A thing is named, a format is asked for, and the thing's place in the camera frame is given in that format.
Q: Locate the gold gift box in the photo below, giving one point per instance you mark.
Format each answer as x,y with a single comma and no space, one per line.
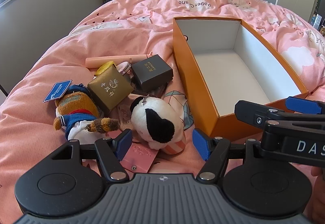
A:
109,89

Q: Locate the pink printed paper packet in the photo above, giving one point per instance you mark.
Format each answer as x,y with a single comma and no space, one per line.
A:
123,114

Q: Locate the pink wallet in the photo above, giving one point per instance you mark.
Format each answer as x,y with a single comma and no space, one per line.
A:
139,159

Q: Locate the shelf with small things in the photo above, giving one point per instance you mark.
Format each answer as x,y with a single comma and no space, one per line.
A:
318,21

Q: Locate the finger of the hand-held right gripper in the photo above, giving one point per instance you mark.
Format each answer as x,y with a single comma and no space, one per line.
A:
247,112
304,106

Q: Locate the dark grey gift box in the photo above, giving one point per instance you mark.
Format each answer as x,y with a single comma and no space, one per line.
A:
152,71

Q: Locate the pink printed blanket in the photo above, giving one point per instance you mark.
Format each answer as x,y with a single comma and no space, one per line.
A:
101,36

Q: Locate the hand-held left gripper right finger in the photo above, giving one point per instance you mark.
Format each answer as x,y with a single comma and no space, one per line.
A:
200,144

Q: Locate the yellow tape measure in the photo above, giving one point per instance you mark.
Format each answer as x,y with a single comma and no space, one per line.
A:
105,68

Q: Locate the dark patterned packet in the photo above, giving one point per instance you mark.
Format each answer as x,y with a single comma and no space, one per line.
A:
155,92

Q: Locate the pink stick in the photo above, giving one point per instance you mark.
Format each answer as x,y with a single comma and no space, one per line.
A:
114,60

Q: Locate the brown plush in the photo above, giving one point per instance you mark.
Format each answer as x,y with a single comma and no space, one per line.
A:
76,108

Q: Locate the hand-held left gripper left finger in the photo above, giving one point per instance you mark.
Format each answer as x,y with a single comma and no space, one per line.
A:
125,144

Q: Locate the person's right hand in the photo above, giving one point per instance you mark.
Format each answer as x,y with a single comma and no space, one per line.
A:
319,191

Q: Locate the white plush with striped body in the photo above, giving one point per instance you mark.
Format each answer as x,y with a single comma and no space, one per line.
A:
155,122

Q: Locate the blue hang tag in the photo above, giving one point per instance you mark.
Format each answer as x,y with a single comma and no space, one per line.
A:
57,90

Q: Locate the orange cardboard box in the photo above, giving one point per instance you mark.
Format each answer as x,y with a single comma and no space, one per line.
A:
193,81

